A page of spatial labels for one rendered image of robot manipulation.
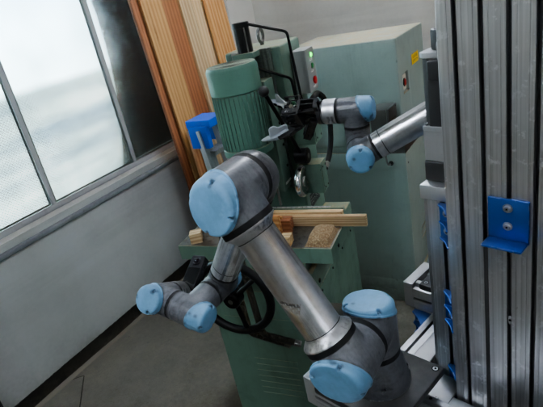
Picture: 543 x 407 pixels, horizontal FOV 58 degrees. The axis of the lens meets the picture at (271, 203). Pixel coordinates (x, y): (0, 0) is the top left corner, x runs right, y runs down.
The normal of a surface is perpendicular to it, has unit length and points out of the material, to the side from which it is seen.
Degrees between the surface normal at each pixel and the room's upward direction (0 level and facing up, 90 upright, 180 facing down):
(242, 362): 90
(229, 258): 101
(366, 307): 8
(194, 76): 87
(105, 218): 90
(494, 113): 90
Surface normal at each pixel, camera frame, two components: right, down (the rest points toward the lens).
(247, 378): -0.36, 0.43
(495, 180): -0.69, 0.40
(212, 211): -0.57, 0.32
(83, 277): 0.85, 0.04
